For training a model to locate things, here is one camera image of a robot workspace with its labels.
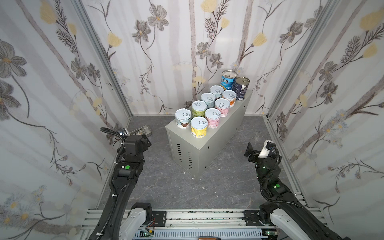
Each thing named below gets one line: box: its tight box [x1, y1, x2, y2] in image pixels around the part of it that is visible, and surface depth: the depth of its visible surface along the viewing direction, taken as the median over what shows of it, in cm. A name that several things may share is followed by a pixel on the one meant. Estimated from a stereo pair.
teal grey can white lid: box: [175, 108, 192, 129], surface depth 67 cm
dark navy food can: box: [232, 76, 250, 101], surface depth 77 cm
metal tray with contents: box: [129, 125, 153, 137], surface depth 113 cm
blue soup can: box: [220, 69, 238, 90], surface depth 80 cm
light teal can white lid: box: [201, 92, 216, 109], surface depth 75 cm
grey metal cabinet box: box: [165, 91, 253, 180], surface depth 73 cm
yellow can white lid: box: [190, 116, 208, 138], surface depth 64 cm
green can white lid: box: [191, 100, 208, 118], surface depth 71 cm
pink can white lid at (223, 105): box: [215, 98, 230, 118], surface depth 72 cm
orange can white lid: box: [222, 89, 237, 108], surface depth 77 cm
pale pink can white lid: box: [205, 108, 221, 129], surface depth 67 cm
